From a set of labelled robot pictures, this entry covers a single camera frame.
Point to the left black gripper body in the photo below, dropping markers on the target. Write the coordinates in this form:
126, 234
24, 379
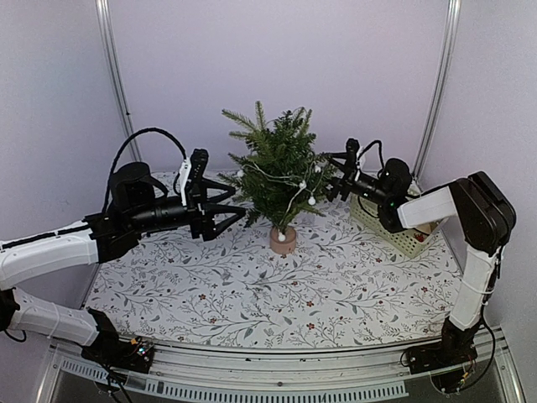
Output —
147, 219

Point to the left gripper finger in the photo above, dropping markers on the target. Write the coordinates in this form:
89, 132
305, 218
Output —
232, 214
213, 192

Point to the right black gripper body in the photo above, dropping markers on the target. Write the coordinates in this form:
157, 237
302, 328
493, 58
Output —
379, 195

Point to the small green christmas tree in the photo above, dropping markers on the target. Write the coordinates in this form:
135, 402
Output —
284, 140

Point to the pale green plastic basket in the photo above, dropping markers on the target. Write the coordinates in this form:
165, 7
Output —
366, 212

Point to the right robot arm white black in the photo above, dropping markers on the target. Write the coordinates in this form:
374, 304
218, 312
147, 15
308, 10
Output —
485, 215

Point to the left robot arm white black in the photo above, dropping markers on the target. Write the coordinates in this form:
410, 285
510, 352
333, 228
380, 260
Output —
26, 258

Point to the floral white tablecloth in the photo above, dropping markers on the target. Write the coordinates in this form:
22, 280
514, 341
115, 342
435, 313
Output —
343, 286

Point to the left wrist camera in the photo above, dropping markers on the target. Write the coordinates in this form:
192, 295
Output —
187, 183

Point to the front aluminium rail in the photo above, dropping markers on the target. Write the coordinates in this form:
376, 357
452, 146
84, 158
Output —
194, 373

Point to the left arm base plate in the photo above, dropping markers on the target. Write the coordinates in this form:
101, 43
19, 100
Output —
134, 355

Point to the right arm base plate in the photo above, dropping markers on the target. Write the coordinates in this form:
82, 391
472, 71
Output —
433, 356

